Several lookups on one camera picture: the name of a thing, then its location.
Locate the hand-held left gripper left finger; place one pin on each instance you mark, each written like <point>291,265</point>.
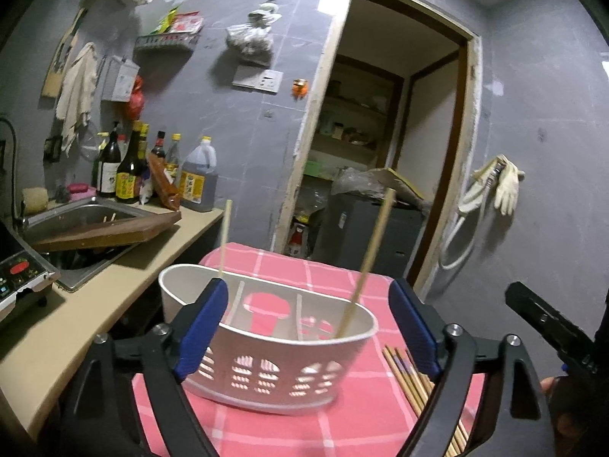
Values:
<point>204,328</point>

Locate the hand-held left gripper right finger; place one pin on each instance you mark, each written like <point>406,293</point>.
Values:
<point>415,328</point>

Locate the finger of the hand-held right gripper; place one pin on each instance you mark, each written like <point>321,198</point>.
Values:
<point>547,323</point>

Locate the pile of bamboo chopsticks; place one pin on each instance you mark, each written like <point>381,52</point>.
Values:
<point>409,385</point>

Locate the white perforated utensil basket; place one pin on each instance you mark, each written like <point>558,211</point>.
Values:
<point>266,340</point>

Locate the plain wooden chopstick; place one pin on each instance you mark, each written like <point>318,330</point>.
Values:
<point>366,262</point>
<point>225,238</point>

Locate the person's right hand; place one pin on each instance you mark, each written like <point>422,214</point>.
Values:
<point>548,383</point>

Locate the dark grey cabinet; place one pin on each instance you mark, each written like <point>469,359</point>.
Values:
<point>371,235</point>

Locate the pink checked tablecloth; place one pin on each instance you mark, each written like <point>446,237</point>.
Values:
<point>285,433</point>

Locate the dark wooden cutting board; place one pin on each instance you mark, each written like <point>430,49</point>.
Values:
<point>109,235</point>

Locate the cream rubber gloves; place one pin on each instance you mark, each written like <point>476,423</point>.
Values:
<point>506,185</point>

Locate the brown seasoning packet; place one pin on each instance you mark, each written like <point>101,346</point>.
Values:
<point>164,183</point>

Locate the crumpled plastic bag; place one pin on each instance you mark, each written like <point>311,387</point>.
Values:
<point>373,181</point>

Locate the stainless steel sink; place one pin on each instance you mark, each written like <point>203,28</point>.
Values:
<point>85,213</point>

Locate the dark soy sauce bottle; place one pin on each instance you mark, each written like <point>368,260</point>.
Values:
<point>128,174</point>

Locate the clear bottle yellow cap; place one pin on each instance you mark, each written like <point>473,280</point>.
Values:
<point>173,157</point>

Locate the pink soap dish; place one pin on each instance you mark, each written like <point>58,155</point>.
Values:
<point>81,188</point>

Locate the green box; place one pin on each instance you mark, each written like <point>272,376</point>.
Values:
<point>316,169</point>

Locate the small dark capped bottle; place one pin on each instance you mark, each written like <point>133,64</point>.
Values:
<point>159,146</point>

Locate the dark bottle white label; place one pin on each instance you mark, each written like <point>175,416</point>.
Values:
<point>108,166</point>

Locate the black induction cooker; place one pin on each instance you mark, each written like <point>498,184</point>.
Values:
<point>24,271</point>

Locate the yellow sponge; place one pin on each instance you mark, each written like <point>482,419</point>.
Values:
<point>35,200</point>

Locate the wooden storage shelf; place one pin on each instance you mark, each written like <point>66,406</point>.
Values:
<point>352,121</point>

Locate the hanging metal strainer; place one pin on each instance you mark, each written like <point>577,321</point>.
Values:
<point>89,145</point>

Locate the red plastic bag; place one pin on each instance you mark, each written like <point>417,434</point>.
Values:
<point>135,101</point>

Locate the beige hanging cloth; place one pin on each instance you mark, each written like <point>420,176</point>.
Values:
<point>76,90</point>

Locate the black sink faucet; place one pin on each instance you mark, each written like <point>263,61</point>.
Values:
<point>10,138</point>

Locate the hanging clear plastic bag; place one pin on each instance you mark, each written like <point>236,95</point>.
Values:
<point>252,35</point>

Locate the hanging wooden board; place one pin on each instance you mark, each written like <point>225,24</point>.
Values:
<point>59,62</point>

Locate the red white snack packet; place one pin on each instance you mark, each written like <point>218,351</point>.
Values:
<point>186,22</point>

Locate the green yellow snack packet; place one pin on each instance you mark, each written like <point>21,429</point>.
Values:
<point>165,20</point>

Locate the wooden door frame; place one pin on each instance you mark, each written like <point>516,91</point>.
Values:
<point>311,128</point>

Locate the white wall socket panel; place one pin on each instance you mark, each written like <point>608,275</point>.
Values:
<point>259,80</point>

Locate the orange wall hook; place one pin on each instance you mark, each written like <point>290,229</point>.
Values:
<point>300,88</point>

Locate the white wall box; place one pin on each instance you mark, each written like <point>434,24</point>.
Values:
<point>119,81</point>

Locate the white wall paper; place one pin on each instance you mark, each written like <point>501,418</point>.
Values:
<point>329,2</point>

